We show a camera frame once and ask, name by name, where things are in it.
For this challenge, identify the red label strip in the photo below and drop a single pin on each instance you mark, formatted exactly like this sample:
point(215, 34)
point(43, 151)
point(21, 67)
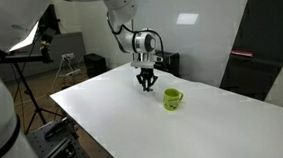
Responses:
point(242, 53)

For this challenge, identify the black clamp tool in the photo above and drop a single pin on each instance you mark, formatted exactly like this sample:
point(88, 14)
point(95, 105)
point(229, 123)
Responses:
point(56, 128)

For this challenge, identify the white softbox light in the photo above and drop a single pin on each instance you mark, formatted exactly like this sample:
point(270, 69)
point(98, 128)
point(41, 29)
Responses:
point(27, 40)

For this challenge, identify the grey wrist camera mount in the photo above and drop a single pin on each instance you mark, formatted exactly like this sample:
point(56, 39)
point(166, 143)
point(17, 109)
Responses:
point(143, 63)

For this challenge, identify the black perforated breadboard table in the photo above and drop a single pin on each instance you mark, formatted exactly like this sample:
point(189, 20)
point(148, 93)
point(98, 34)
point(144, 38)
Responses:
point(63, 154)

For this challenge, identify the black equipment case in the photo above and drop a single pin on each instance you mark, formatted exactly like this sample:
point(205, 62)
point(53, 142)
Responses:
point(170, 63)

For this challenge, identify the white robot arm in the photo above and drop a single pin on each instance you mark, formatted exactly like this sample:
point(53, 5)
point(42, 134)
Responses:
point(2, 98)

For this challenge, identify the white power strip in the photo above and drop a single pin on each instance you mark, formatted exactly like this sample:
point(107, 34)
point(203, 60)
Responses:
point(72, 72)

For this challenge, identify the grey board panel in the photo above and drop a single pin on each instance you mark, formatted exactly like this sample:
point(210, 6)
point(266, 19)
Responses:
point(67, 45)

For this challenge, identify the green mug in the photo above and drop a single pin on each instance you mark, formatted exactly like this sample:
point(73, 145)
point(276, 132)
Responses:
point(171, 102)

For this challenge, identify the black round knob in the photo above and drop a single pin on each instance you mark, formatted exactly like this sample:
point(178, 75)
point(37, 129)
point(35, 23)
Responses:
point(69, 150)

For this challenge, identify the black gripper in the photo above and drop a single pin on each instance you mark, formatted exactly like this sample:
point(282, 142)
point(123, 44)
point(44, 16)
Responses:
point(147, 72)

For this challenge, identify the dark tall cabinet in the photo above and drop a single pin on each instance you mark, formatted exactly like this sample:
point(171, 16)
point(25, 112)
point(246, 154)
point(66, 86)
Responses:
point(262, 37)

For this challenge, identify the black tripod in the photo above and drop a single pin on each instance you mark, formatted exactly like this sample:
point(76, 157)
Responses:
point(33, 103)

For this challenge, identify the black camera on stand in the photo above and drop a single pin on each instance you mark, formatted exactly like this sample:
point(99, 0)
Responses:
point(46, 45)

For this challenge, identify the white wall outlet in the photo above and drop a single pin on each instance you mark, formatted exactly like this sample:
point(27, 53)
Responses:
point(68, 56)

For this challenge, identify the black speaker box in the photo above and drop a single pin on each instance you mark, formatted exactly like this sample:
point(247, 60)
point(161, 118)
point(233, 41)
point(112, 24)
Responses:
point(95, 64)

